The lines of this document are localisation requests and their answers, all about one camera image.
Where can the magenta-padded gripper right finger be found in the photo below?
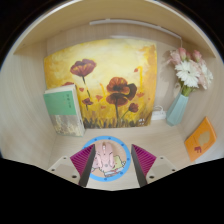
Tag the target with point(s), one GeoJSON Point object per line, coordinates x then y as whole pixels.
{"type": "Point", "coordinates": [154, 168]}

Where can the pale teal faceted vase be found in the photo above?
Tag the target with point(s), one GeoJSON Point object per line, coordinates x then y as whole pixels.
{"type": "Point", "coordinates": [176, 111]}

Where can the pink and white flower bouquet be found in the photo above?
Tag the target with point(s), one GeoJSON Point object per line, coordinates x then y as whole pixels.
{"type": "Point", "coordinates": [188, 71]}

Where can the green and white book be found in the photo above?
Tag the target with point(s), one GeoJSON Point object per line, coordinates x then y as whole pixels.
{"type": "Point", "coordinates": [63, 108]}

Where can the pink computer mouse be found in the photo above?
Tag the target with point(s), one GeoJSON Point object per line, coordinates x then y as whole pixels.
{"type": "Point", "coordinates": [104, 156]}

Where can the yellow poppy flower painting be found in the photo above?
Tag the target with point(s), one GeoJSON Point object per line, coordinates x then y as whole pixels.
{"type": "Point", "coordinates": [110, 66]}

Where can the white power strip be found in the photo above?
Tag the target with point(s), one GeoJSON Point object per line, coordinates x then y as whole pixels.
{"type": "Point", "coordinates": [159, 116]}

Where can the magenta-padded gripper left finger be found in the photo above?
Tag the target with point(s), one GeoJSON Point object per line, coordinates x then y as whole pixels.
{"type": "Point", "coordinates": [74, 169]}

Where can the round blue-rimmed cartoon mouse pad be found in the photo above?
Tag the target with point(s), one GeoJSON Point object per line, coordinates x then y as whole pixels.
{"type": "Point", "coordinates": [121, 150]}

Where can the orange book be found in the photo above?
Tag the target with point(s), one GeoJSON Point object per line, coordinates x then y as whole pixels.
{"type": "Point", "coordinates": [200, 140]}

